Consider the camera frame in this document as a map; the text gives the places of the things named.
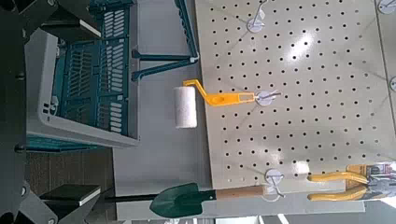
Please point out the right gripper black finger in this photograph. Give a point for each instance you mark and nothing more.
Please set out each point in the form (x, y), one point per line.
(70, 194)
(71, 26)

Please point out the teal grey plastic crate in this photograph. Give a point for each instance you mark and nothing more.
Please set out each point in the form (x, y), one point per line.
(87, 133)

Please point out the black metal base bar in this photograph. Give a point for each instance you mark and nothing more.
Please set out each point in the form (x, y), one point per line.
(134, 197)

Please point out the teal metal pegboard stand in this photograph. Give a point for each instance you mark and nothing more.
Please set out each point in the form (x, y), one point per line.
(162, 57)

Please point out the white round pegboard hook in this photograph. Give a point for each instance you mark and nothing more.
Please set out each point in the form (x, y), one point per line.
(264, 99)
(273, 174)
(255, 26)
(393, 84)
(386, 7)

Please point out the beige perforated pegboard panel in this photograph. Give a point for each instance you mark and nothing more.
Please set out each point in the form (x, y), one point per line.
(387, 46)
(311, 93)

